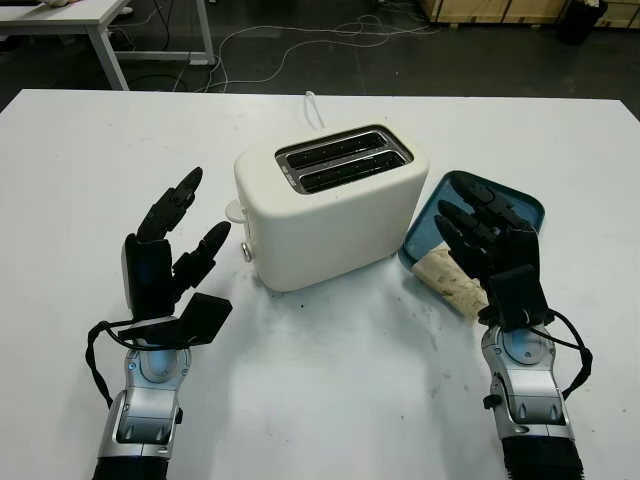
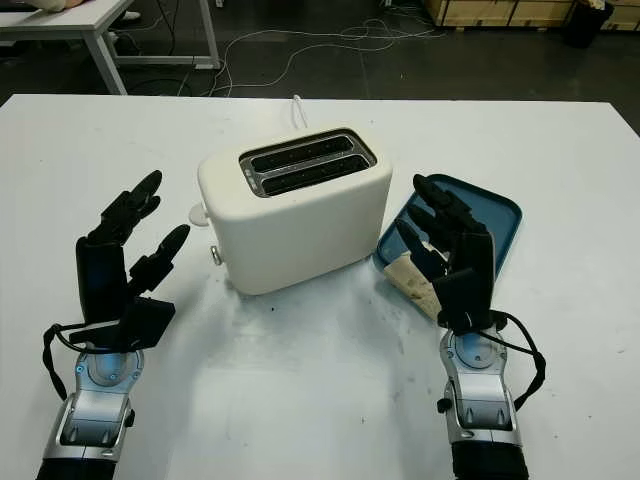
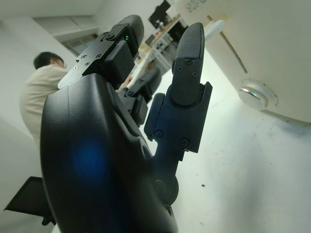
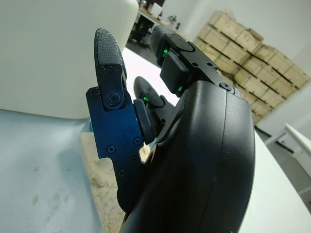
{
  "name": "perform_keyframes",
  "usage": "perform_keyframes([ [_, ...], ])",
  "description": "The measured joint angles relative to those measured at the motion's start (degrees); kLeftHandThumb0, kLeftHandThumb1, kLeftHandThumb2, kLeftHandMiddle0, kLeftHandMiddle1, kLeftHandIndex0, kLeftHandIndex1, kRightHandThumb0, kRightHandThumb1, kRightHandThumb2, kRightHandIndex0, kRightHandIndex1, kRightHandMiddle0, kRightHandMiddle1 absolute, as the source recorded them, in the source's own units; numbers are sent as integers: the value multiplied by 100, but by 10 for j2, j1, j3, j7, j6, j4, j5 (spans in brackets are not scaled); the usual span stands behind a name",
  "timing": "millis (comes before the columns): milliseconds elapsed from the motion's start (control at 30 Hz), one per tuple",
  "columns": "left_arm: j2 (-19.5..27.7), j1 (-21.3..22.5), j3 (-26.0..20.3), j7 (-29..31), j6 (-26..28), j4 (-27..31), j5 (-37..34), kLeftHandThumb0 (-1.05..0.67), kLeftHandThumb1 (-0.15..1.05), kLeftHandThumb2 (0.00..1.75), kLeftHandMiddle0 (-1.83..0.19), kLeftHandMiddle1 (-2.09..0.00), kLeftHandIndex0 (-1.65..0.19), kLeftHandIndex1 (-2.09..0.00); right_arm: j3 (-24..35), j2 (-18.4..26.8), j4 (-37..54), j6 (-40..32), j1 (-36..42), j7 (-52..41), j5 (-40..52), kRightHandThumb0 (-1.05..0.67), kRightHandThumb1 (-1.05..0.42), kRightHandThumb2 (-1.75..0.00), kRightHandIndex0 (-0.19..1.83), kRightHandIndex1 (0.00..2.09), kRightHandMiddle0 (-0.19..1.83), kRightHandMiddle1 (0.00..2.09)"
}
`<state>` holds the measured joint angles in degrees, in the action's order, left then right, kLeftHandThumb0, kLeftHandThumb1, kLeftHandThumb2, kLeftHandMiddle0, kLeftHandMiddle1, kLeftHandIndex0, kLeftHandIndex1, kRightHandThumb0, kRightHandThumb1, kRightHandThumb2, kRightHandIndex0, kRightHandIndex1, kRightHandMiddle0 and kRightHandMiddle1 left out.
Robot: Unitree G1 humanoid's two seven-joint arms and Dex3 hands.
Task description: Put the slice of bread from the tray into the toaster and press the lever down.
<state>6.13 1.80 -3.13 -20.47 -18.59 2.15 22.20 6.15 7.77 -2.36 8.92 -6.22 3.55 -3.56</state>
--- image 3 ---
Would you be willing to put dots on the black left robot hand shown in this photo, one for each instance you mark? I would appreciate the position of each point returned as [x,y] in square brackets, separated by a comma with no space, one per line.
[97,145]

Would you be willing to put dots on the white two-slot toaster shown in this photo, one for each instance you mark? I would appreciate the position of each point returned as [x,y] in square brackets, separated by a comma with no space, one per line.
[267,36]

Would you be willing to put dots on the person in beige shirt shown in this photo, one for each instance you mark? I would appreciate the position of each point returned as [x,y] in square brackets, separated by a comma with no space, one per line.
[36,97]

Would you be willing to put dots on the black flat panel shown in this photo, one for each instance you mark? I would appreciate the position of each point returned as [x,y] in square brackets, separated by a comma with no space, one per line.
[26,199]

